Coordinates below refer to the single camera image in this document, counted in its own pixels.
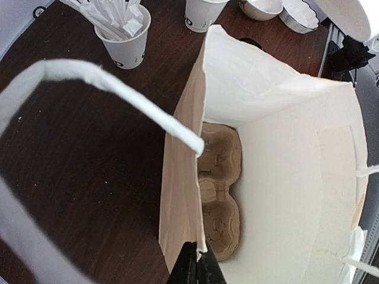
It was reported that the stack of white paper cups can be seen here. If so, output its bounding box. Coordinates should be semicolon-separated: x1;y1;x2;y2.
184;0;228;33

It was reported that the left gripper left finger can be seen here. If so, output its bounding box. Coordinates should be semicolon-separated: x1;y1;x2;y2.
167;241;197;284

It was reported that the brown paper bag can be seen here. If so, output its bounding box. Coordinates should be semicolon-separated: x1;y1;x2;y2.
1;25;378;283

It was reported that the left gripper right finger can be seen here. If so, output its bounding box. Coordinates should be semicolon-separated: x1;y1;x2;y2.
197;244;227;284

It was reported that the bundle of wrapped straws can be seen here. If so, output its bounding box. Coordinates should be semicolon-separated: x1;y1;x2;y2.
61;0;147;41

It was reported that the paper cup holding straws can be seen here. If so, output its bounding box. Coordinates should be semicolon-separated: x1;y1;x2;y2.
94;4;151;70

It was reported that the white scalloped bowl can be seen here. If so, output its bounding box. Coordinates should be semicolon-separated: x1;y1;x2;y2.
278;0;320;34

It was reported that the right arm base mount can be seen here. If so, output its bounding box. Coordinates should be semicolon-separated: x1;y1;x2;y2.
327;35;376;73

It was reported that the cardboard cup carrier tray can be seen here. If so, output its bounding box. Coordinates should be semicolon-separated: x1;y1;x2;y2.
198;123;242;262

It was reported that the white round bowl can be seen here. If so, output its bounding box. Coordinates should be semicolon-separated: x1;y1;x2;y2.
239;0;284;21

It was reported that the small round wall sticker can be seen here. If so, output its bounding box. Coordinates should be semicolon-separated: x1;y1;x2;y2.
33;6;46;19

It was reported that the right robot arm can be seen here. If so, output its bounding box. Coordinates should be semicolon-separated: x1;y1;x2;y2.
316;0;378;42

